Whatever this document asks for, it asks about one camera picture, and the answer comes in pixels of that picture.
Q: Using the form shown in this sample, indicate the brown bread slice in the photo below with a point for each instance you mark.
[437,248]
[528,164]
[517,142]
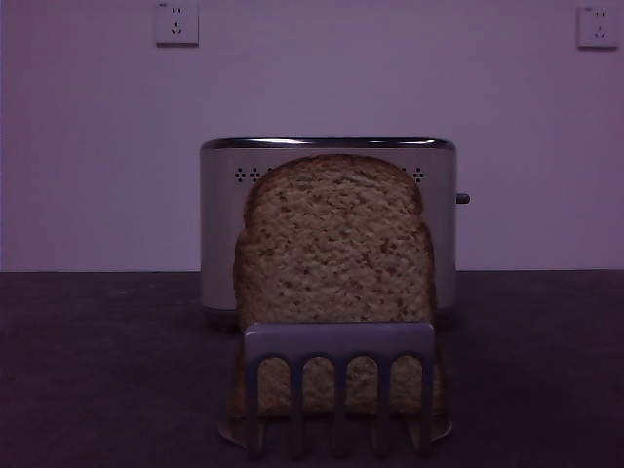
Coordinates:
[336,244]

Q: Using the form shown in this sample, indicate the cream steel toaster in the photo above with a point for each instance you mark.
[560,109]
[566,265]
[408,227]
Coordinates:
[219,219]

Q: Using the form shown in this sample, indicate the polished steel toast rack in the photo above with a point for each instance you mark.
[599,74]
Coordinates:
[341,336]

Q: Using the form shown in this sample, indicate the grey toaster lever knob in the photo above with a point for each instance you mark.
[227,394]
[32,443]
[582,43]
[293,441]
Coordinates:
[463,199]

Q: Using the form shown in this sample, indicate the white wall socket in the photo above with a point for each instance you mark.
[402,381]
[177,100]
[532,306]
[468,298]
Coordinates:
[177,24]
[598,27]

